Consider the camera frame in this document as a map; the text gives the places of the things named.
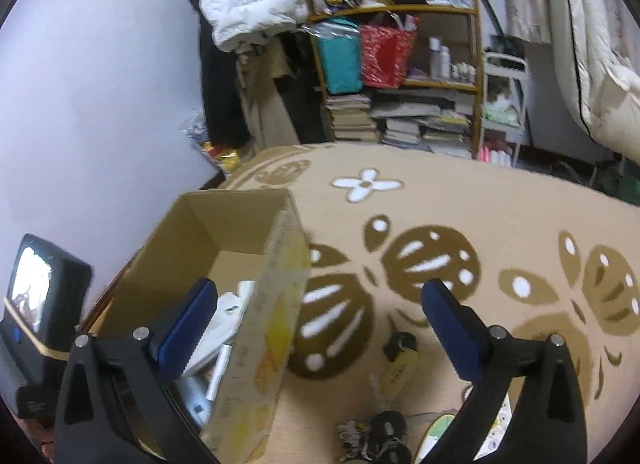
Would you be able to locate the yellow lighter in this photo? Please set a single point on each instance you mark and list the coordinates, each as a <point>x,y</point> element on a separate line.
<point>401,352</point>

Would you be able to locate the teal bag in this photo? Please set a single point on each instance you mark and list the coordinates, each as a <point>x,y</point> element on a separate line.
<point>339,46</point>

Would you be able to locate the wooden bookshelf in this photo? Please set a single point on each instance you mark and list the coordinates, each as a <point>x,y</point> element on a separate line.
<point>460,33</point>

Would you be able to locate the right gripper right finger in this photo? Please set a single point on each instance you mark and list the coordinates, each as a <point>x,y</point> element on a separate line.
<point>548,422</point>

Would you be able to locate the red tote bag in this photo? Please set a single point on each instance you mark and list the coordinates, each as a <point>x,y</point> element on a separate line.
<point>386,46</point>

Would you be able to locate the white remote control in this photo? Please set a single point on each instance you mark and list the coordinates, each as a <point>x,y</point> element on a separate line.
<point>497,431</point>

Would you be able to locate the white charger block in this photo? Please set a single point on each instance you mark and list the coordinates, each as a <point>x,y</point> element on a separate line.
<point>192,391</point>

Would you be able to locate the stack of books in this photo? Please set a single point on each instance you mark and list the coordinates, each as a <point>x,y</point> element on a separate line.
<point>435,120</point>

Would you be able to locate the cardboard box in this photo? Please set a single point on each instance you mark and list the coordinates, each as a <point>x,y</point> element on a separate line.
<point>227,237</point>

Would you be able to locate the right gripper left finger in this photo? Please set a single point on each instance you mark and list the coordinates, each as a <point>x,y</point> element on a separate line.
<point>114,405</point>

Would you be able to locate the dog keychain charm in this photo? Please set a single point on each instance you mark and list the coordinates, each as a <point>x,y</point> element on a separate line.
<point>353,436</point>

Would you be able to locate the green oval Pochacco remote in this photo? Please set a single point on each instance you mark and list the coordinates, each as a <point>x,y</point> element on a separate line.
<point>432,436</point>

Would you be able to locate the snack bags on floor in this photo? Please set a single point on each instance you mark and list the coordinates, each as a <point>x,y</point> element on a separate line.
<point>225,158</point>

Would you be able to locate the white switch panel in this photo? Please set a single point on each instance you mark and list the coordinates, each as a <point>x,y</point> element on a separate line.
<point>222,327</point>

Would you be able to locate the black key bunch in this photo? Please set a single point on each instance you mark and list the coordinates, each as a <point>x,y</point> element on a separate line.
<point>388,429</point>

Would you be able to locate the white trolley rack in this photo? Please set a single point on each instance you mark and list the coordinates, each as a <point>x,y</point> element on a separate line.
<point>503,112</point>

